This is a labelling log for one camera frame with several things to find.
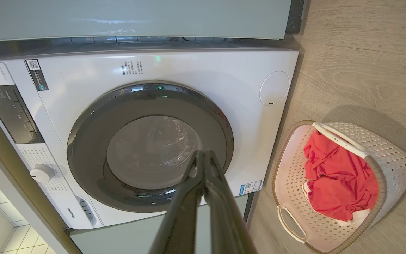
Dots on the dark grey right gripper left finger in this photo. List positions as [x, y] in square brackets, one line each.
[183, 204]

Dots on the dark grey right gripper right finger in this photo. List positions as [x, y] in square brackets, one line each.
[224, 218]

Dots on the white perforated laundry basket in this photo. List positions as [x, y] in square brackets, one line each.
[389, 158]

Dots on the blue energy label sticker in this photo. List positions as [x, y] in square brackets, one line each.
[250, 187]

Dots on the white detergent drawer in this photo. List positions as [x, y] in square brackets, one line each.
[83, 211]

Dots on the dark round washing machine door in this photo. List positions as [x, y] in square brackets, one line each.
[90, 151]

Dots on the red garment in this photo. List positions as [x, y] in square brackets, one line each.
[340, 180]

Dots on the white front-load washing machine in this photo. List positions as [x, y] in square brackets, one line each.
[203, 70]

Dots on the round white filter cover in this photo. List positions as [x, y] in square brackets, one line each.
[274, 88]

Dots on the white washing machine dial knob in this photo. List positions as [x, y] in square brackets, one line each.
[42, 173]

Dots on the printed text label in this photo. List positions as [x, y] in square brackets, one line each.
[131, 67]

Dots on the black washing machine control panel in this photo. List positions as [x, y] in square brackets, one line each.
[12, 113]

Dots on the black QR code sticker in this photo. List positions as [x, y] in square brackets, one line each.
[37, 74]

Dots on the dark cabinet plinth strip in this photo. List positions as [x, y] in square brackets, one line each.
[295, 16]

